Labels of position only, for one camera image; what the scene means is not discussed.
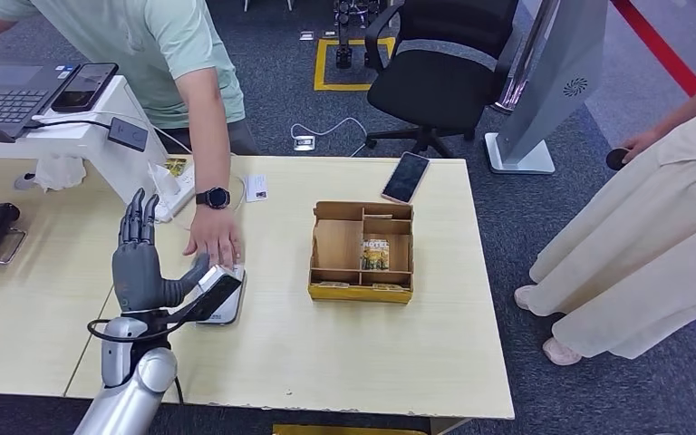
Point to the grey card reader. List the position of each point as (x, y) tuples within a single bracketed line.
[(231, 309)]

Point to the grey standing kiosk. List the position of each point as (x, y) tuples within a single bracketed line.
[(552, 84)]

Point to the black robot legs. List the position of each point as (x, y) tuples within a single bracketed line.
[(343, 57)]

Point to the white desk riser stand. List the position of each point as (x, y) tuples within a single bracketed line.
[(120, 168)]

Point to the black round object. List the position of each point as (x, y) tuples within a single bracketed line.
[(617, 160)]

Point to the white power strip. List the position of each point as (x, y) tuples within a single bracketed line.
[(174, 207)]

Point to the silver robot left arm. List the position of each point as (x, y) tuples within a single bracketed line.
[(138, 384)]

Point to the person's left forearm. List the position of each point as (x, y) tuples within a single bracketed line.
[(210, 138)]

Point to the dark grey laptop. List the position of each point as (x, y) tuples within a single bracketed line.
[(6, 99)]

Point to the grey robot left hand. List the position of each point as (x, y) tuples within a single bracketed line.
[(138, 276)]

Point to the black office chair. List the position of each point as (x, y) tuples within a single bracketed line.
[(438, 90)]

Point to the metal floor socket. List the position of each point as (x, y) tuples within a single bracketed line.
[(304, 144)]

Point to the black wristwatch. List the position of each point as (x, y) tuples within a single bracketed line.
[(213, 198)]

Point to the pink-edged smartphone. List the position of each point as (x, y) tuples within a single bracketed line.
[(405, 177)]

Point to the person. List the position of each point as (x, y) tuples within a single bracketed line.
[(144, 60), (636, 252)]

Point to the black power adapter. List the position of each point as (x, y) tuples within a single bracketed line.
[(127, 134)]

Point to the crumpled white tissue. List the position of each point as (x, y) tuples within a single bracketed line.
[(60, 173)]

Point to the pale shoe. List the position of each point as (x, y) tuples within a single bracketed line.
[(559, 353), (525, 298)]

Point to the cardboard compartment box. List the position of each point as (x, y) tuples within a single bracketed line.
[(339, 246)]

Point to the person's right hand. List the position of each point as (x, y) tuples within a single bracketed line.
[(639, 143)]

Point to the grey desk grommet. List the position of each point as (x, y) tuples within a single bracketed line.
[(24, 182)]

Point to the white ID card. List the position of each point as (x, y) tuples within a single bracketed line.
[(256, 187)]

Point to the black smartphone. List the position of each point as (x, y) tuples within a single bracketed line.
[(85, 87)]

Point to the gold printed packet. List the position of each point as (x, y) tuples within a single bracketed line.
[(175, 167)]

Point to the person's left hand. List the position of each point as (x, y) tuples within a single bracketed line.
[(216, 237)]

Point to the white plug adapter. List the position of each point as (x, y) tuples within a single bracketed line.
[(163, 180)]

